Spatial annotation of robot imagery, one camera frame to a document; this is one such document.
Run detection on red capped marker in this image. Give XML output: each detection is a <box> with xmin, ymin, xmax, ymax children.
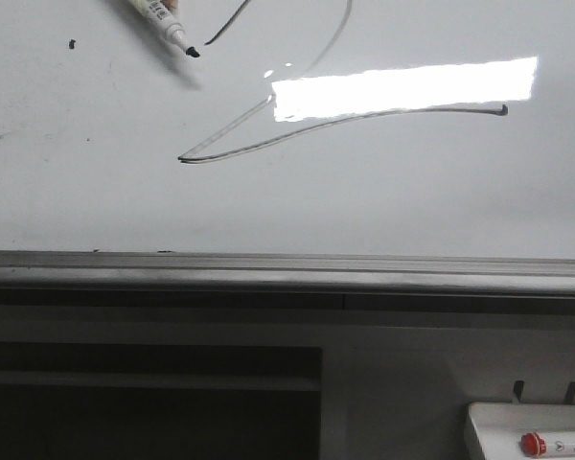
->
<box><xmin>519</xmin><ymin>430</ymin><xmax>575</xmax><ymax>458</ymax></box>

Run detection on left black tray hook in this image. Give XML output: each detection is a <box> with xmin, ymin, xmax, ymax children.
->
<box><xmin>511</xmin><ymin>379</ymin><xmax>525</xmax><ymax>404</ymax></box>

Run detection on black whiteboard marker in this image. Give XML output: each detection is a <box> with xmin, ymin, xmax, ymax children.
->
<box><xmin>127</xmin><ymin>0</ymin><xmax>200</xmax><ymax>58</ymax></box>

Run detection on black tray hook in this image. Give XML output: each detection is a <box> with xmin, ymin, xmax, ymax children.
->
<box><xmin>563</xmin><ymin>381</ymin><xmax>575</xmax><ymax>405</ymax></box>
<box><xmin>511</xmin><ymin>379</ymin><xmax>525</xmax><ymax>404</ymax></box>

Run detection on white whiteboard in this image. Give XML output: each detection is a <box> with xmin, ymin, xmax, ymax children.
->
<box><xmin>0</xmin><ymin>1</ymin><xmax>575</xmax><ymax>259</ymax></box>

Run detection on grey aluminium whiteboard frame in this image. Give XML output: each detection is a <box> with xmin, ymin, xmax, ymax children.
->
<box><xmin>0</xmin><ymin>250</ymin><xmax>575</xmax><ymax>323</ymax></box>

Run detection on right black tray hook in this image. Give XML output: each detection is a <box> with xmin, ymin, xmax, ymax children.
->
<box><xmin>563</xmin><ymin>381</ymin><xmax>575</xmax><ymax>405</ymax></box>

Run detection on blurred human fingers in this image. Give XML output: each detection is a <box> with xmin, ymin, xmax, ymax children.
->
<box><xmin>163</xmin><ymin>0</ymin><xmax>179</xmax><ymax>13</ymax></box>

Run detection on white marker tray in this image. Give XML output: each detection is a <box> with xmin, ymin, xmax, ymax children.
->
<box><xmin>464</xmin><ymin>402</ymin><xmax>575</xmax><ymax>459</ymax></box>

